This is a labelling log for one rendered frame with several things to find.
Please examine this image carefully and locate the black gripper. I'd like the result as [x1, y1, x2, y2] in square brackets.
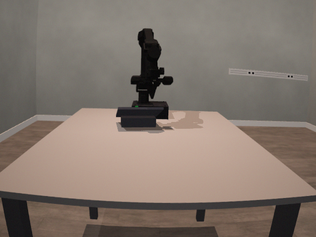
[131, 64, 173, 99]

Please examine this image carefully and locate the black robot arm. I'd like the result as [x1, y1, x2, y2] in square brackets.
[136, 28, 164, 104]

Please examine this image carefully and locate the grey switch panel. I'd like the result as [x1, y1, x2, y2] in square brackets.
[116, 106, 164, 127]

